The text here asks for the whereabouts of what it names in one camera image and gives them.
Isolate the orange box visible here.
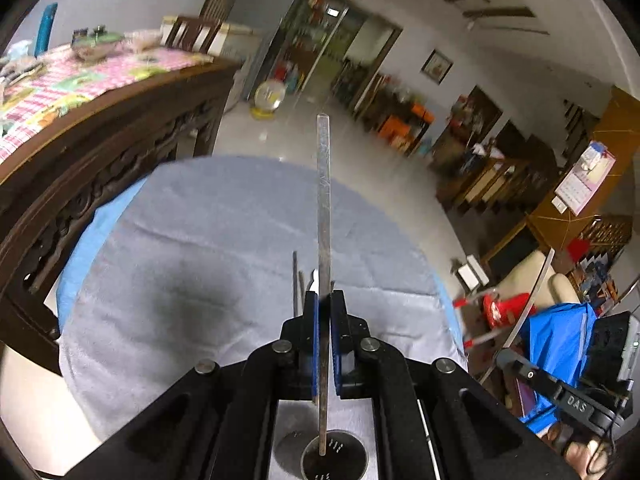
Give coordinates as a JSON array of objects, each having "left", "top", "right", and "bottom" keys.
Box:
[{"left": 378, "top": 103, "right": 435, "bottom": 156}]

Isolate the carved dark wooden table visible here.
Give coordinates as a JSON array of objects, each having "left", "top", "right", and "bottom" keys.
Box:
[{"left": 0, "top": 58, "right": 239, "bottom": 374}]

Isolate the wooden stair railing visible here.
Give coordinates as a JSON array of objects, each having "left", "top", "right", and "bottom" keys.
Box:
[{"left": 436, "top": 157, "right": 554, "bottom": 214}]

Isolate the steel chopstick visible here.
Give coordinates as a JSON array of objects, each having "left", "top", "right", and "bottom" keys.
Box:
[{"left": 317, "top": 113, "right": 332, "bottom": 456}]

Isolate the round electric heater fan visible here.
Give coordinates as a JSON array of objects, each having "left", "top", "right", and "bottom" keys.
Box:
[{"left": 250, "top": 79, "right": 286, "bottom": 119}]

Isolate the framed wall picture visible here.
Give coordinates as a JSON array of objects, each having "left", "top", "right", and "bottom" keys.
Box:
[{"left": 421, "top": 49, "right": 454, "bottom": 84}]

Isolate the wall calendar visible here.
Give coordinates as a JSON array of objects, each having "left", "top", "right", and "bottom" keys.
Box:
[{"left": 552, "top": 141, "right": 616, "bottom": 216}]

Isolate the white ceramic spoon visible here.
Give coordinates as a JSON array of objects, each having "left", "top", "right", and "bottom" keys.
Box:
[{"left": 307, "top": 269, "right": 319, "bottom": 294}]

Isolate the grey table cloth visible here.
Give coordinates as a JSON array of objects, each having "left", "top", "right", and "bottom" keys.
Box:
[{"left": 57, "top": 153, "right": 470, "bottom": 480}]

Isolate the blue under cloth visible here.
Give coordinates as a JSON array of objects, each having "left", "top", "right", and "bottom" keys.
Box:
[{"left": 55, "top": 177, "right": 148, "bottom": 332}]

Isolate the steel utensil holder cup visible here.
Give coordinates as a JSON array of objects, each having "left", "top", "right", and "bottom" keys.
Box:
[{"left": 269, "top": 430, "right": 369, "bottom": 480}]

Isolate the teal thermos bottle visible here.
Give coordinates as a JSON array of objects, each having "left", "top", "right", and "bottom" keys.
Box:
[{"left": 34, "top": 2, "right": 58, "bottom": 58}]

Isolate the wooden dining chair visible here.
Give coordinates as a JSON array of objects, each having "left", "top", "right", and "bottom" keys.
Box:
[{"left": 163, "top": 15, "right": 222, "bottom": 54}]

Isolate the red plastic kid chair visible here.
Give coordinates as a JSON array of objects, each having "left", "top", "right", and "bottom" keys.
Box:
[{"left": 452, "top": 289, "right": 535, "bottom": 350}]

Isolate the blue cloth on chair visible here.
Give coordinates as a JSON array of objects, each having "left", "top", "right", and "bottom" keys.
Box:
[{"left": 517, "top": 301, "right": 599, "bottom": 436}]

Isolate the dark chopstick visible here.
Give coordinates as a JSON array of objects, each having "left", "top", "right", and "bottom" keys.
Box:
[
  {"left": 292, "top": 250, "right": 299, "bottom": 318},
  {"left": 297, "top": 270, "right": 306, "bottom": 315}
]

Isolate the grey refrigerator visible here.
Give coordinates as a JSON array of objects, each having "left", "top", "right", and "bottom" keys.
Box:
[{"left": 221, "top": 0, "right": 295, "bottom": 106}]

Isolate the checkered table cover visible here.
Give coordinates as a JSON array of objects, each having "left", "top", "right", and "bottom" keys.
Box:
[{"left": 1, "top": 46, "right": 213, "bottom": 159}]

